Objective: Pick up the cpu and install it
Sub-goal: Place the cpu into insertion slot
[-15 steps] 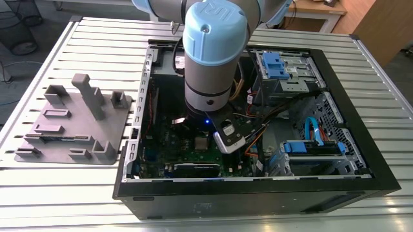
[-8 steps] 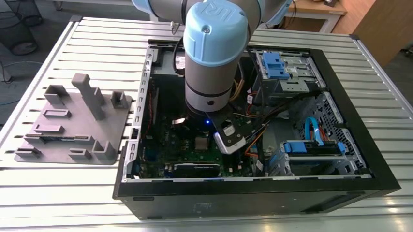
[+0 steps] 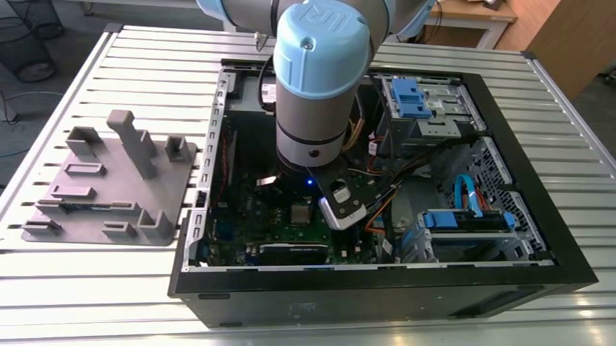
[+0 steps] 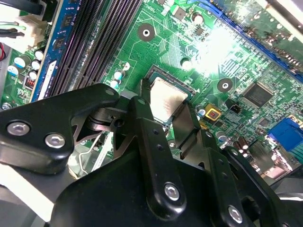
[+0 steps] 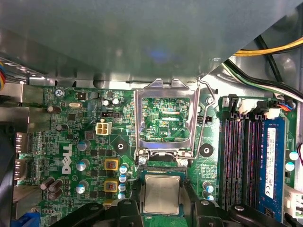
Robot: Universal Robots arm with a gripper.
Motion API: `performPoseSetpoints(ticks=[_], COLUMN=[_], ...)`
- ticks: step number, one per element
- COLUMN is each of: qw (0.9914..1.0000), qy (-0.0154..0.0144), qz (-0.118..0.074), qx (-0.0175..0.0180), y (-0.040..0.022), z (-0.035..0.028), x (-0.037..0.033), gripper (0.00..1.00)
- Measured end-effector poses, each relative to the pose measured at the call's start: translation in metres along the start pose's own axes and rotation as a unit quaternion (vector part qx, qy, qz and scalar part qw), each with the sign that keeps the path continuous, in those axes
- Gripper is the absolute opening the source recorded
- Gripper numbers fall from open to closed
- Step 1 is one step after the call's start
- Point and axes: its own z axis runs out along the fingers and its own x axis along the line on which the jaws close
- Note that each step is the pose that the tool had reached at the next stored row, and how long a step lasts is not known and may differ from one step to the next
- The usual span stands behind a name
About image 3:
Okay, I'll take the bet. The silver CPU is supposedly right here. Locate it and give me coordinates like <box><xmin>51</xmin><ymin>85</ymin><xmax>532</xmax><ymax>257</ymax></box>
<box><xmin>290</xmin><ymin>203</ymin><xmax>314</xmax><ymax>225</ymax></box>

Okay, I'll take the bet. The CPU socket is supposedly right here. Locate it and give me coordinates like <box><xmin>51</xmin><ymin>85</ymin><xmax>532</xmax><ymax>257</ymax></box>
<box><xmin>286</xmin><ymin>201</ymin><xmax>319</xmax><ymax>229</ymax></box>

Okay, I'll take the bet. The green motherboard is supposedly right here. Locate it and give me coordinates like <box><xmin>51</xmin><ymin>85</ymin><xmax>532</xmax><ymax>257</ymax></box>
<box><xmin>210</xmin><ymin>169</ymin><xmax>386</xmax><ymax>268</ymax></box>

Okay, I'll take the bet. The NVIDIA graphics card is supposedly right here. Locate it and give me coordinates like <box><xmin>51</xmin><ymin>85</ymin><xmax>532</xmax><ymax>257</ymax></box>
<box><xmin>244</xmin><ymin>240</ymin><xmax>333</xmax><ymax>267</ymax></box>

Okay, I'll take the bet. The blue plastic clip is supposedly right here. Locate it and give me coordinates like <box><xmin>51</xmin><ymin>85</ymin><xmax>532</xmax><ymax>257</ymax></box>
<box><xmin>397</xmin><ymin>229</ymin><xmax>418</xmax><ymax>263</ymax></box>

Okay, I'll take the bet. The grey power supply unit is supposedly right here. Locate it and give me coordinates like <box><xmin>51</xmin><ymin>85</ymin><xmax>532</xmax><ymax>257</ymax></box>
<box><xmin>224</xmin><ymin>76</ymin><xmax>280</xmax><ymax>159</ymax></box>

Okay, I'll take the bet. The blue disk carrier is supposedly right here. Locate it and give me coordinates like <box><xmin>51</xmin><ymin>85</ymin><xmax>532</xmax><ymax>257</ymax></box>
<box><xmin>419</xmin><ymin>210</ymin><xmax>517</xmax><ymax>234</ymax></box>

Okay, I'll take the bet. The black PC case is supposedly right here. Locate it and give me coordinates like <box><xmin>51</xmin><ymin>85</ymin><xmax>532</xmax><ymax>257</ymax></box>
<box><xmin>166</xmin><ymin>57</ymin><xmax>600</xmax><ymax>329</ymax></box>

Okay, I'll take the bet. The grey metal drive cage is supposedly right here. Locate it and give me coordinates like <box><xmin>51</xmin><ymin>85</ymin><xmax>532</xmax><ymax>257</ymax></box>
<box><xmin>373</xmin><ymin>76</ymin><xmax>486</xmax><ymax>159</ymax></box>

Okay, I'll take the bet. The grey parts rack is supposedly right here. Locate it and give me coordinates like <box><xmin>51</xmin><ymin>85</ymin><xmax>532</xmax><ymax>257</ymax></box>
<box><xmin>19</xmin><ymin>109</ymin><xmax>202</xmax><ymax>248</ymax></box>

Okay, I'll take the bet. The black hard disk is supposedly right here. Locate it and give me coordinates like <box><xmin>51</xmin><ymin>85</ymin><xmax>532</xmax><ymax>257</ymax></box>
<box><xmin>454</xmin><ymin>212</ymin><xmax>509</xmax><ymax>234</ymax></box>

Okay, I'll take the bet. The grey metal disk bay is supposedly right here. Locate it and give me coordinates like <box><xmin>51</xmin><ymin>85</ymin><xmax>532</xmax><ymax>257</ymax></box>
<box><xmin>391</xmin><ymin>208</ymin><xmax>552</xmax><ymax>266</ymax></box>

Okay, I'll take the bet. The green RAM stick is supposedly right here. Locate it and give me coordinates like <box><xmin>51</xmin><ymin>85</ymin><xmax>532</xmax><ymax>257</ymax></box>
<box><xmin>36</xmin><ymin>200</ymin><xmax>136</xmax><ymax>214</ymax></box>

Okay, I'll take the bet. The white-framed wooden desk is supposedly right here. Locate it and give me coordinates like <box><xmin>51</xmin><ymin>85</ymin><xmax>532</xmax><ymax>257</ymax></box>
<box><xmin>79</xmin><ymin>0</ymin><xmax>239</xmax><ymax>34</ymax></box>
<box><xmin>417</xmin><ymin>0</ymin><xmax>520</xmax><ymax>51</ymax></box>

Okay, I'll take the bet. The black mesh waste bin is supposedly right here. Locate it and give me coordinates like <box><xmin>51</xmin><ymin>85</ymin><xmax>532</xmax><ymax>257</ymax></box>
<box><xmin>0</xmin><ymin>21</ymin><xmax>57</xmax><ymax>84</ymax></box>
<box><xmin>25</xmin><ymin>0</ymin><xmax>67</xmax><ymax>40</ymax></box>

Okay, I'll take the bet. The wooden cabinet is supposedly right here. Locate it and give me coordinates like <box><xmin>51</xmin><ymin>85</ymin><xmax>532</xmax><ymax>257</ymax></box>
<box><xmin>494</xmin><ymin>0</ymin><xmax>616</xmax><ymax>104</ymax></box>

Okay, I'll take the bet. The black chair base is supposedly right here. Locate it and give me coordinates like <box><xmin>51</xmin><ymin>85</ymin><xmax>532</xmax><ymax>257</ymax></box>
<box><xmin>596</xmin><ymin>63</ymin><xmax>616</xmax><ymax>87</ymax></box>

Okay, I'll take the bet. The silver camera on black bracket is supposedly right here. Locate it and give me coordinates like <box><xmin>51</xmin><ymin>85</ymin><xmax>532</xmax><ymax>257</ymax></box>
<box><xmin>307</xmin><ymin>167</ymin><xmax>382</xmax><ymax>231</ymax></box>

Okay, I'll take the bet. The orange SATA cable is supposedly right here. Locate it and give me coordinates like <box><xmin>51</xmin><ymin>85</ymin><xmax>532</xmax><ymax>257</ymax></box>
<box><xmin>363</xmin><ymin>210</ymin><xmax>394</xmax><ymax>236</ymax></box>

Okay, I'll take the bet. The yellow power wire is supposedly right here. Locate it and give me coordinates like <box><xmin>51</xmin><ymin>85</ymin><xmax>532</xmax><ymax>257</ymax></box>
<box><xmin>345</xmin><ymin>117</ymin><xmax>366</xmax><ymax>148</ymax></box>

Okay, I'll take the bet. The black cable bundle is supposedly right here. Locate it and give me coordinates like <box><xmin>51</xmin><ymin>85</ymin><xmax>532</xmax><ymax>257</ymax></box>
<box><xmin>377</xmin><ymin>135</ymin><xmax>485</xmax><ymax>213</ymax></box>

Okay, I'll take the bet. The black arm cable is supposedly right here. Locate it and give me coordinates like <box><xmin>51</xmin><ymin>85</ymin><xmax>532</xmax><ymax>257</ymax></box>
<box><xmin>369</xmin><ymin>71</ymin><xmax>401</xmax><ymax>161</ymax></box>
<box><xmin>252</xmin><ymin>30</ymin><xmax>280</xmax><ymax>117</ymax></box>

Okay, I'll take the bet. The blue SATA cable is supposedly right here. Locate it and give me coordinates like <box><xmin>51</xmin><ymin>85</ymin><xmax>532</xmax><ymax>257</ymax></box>
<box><xmin>453</xmin><ymin>173</ymin><xmax>486</xmax><ymax>219</ymax></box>

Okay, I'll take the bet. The blue plastic drive bracket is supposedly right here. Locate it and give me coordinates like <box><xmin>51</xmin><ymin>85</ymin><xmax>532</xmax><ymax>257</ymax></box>
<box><xmin>390</xmin><ymin>77</ymin><xmax>433</xmax><ymax>119</ymax></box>

